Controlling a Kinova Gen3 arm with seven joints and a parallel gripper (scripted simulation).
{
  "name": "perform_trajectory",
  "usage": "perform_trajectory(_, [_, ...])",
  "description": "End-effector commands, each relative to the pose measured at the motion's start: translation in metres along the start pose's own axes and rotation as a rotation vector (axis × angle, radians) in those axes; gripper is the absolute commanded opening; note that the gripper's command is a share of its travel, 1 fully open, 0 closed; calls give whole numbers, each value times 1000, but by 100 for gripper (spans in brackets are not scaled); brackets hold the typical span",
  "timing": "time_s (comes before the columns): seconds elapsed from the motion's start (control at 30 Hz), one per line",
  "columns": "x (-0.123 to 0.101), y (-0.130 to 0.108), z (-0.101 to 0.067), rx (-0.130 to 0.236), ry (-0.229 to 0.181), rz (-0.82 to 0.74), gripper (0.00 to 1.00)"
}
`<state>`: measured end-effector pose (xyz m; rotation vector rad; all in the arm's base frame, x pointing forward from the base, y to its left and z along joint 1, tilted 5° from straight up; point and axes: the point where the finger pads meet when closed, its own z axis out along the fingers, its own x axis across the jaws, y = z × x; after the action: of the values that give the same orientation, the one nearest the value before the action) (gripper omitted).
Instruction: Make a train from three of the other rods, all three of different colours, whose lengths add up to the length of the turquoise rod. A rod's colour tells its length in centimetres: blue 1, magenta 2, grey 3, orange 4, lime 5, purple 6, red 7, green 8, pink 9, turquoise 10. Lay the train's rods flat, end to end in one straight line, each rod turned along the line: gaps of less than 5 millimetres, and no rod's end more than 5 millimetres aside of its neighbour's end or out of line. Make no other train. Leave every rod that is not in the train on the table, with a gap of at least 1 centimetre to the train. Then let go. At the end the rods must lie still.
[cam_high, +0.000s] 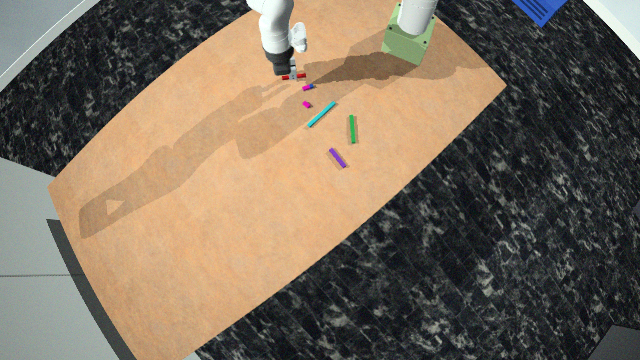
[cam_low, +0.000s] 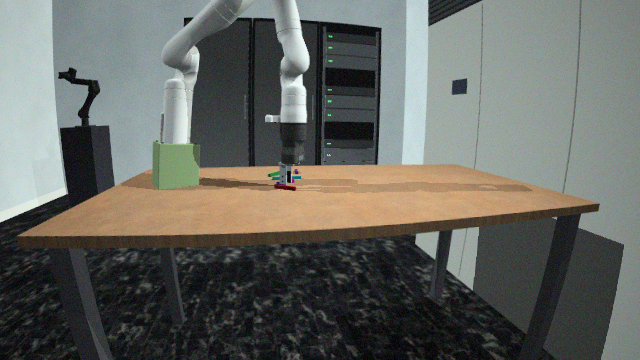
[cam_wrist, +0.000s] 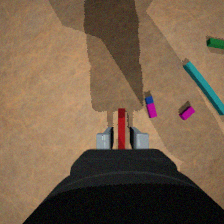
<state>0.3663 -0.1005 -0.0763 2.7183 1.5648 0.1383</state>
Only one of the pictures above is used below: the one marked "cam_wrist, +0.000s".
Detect small blue cube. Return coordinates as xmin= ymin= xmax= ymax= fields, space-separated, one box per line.
xmin=144 ymin=96 xmax=154 ymax=105

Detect small magenta block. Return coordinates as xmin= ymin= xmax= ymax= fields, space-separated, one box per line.
xmin=146 ymin=103 xmax=157 ymax=118
xmin=179 ymin=106 xmax=195 ymax=120

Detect green rod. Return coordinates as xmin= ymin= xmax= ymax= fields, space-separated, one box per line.
xmin=207 ymin=38 xmax=224 ymax=49

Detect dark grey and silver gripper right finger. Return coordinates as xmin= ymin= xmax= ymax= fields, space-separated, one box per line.
xmin=129 ymin=127 xmax=149 ymax=149

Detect red rod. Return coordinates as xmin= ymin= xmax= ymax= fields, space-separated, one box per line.
xmin=118 ymin=108 xmax=125 ymax=149

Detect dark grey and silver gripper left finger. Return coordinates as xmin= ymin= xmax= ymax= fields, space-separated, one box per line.
xmin=96 ymin=127 xmax=114 ymax=149

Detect turquoise rod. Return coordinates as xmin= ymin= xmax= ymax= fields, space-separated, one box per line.
xmin=183 ymin=61 xmax=224 ymax=115

